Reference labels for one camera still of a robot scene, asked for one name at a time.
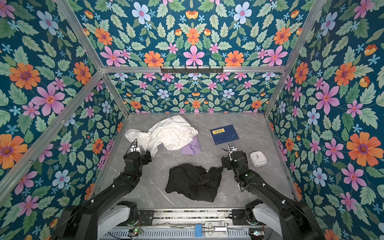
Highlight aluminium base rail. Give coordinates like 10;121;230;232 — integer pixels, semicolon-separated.
119;207;317;229

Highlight blue connector block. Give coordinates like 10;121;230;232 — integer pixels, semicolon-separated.
195;224;203;238

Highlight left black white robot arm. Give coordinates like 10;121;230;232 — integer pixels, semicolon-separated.
51;150;152;240

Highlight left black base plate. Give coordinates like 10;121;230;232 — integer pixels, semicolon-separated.
125;210;155;226

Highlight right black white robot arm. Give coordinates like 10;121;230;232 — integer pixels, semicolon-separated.
222;150;325;240

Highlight white round container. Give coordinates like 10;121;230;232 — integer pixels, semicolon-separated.
250;151;267;167

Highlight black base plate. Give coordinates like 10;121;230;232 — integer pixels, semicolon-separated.
229;209;256;226
125;210;155;226

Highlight silver latch bracket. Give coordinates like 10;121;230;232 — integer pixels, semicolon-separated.
203;221;229;236

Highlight black hook rail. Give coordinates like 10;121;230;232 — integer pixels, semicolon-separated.
160;66;224;74

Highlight white cloth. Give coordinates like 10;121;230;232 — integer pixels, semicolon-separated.
125;115;199;157

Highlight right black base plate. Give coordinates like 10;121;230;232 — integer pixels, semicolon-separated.
229;209;256;226

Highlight white perforated cable duct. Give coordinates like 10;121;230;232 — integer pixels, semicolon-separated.
101;229;251;240

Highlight aluminium frame bars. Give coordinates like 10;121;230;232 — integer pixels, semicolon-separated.
1;1;313;210

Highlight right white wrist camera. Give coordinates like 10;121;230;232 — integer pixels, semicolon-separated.
228;143;237;153

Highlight black cloth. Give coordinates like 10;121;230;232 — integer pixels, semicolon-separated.
165;164;223;203

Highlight purple cloth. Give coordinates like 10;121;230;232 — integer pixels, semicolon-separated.
181;136;201;156

